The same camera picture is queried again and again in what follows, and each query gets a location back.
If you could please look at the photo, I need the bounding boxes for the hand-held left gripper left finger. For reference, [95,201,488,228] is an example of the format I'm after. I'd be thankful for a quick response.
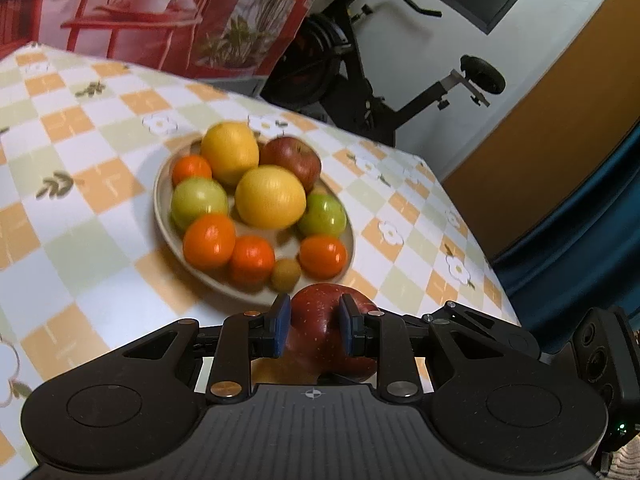
[75,294,292,405]

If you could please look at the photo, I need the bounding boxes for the teal curtain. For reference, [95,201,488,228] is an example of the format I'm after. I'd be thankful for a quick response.
[492,125,640,356]

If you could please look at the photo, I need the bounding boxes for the printed backdrop cloth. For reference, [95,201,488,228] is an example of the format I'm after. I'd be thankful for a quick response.
[0,0,346,81]

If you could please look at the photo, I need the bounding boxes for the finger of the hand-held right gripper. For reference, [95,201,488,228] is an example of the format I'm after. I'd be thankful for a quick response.
[422,301,542,361]

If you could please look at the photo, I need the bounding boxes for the yellow lemon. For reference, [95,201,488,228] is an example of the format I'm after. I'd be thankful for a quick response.
[200,122,261,187]

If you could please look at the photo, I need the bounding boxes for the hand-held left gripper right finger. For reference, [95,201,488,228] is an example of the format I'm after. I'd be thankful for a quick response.
[337,295,551,405]

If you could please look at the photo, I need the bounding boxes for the yellow-green apple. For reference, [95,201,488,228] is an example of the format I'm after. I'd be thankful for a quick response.
[170,177,230,231]

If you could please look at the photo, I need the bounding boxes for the black exercise bike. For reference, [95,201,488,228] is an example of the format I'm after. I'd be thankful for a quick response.
[260,0,506,148]

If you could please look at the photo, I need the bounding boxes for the green apple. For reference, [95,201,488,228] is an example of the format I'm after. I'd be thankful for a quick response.
[297,193,348,238]

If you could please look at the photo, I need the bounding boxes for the checkered floral tablecloth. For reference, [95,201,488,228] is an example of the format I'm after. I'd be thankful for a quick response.
[0,42,521,466]

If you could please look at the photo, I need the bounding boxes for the tangerine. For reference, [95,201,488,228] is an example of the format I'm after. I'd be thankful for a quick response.
[182,213,237,269]
[171,155,213,188]
[229,235,276,287]
[299,235,348,280]

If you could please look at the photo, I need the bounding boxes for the beige round plate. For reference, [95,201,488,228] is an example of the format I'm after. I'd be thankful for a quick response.
[153,137,357,308]

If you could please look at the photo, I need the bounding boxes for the small brown longan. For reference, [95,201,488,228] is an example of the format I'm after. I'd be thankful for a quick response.
[270,258,303,292]

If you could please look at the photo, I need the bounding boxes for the dark red apple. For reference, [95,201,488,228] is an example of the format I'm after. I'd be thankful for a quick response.
[260,136,322,192]

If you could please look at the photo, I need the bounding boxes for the large bright red apple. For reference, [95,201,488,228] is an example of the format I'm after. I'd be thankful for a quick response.
[285,283,381,383]

